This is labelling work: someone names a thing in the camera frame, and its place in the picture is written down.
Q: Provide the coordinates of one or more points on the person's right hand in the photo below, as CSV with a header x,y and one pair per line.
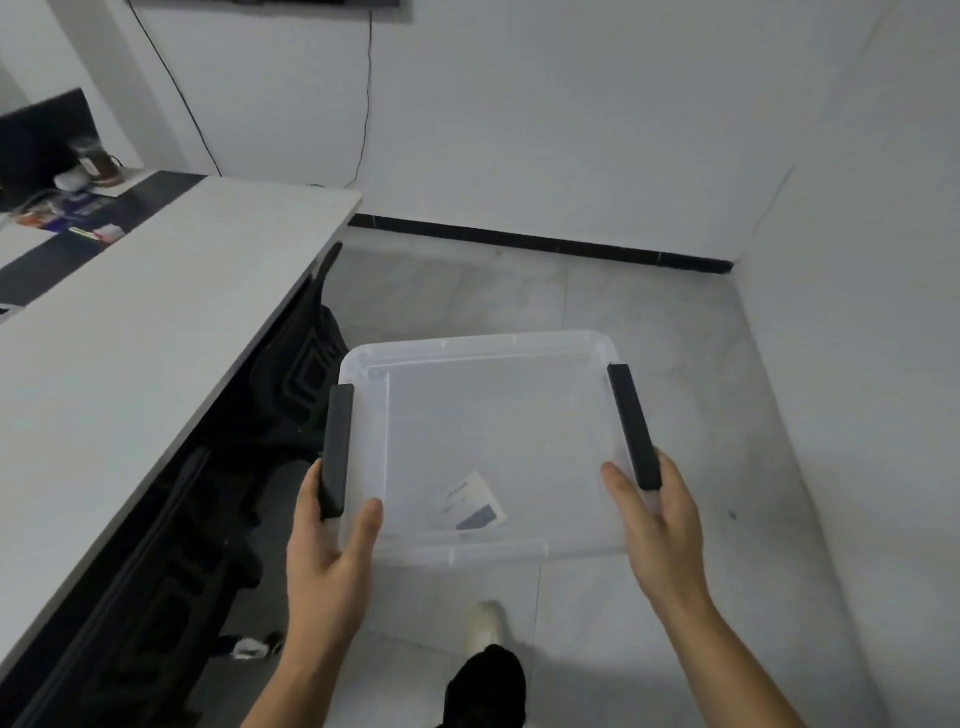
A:
x,y
667,547

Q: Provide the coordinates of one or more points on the small white carton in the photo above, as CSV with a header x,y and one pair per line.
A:
x,y
100,233

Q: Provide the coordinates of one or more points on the glass jar dark contents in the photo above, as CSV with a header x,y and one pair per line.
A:
x,y
97,161

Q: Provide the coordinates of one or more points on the person's black trouser leg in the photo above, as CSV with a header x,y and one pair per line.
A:
x,y
487,690

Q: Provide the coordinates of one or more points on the white paper label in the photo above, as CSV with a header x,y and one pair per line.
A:
x,y
474,506

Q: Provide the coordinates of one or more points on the person's white shoe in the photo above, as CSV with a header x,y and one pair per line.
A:
x,y
484,626

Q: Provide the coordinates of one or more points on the black computer monitor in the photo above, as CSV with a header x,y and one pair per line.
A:
x,y
37,146

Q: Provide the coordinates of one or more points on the person's left forearm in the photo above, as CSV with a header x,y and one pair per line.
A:
x,y
304,686

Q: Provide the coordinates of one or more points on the person's right thumb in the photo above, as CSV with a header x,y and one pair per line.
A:
x,y
619,491

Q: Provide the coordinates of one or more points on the orange packet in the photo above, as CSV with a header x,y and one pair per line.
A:
x,y
31,218

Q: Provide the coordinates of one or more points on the person's right forearm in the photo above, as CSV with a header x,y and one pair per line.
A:
x,y
731,667

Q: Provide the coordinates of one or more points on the person's left thumb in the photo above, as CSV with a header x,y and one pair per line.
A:
x,y
365,532

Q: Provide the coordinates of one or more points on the small white case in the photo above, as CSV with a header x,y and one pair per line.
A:
x,y
70,181

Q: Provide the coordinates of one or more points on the person's left hand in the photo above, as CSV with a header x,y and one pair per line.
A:
x,y
322,577

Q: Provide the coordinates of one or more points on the black mesh office chair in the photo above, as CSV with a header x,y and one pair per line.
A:
x,y
296,375

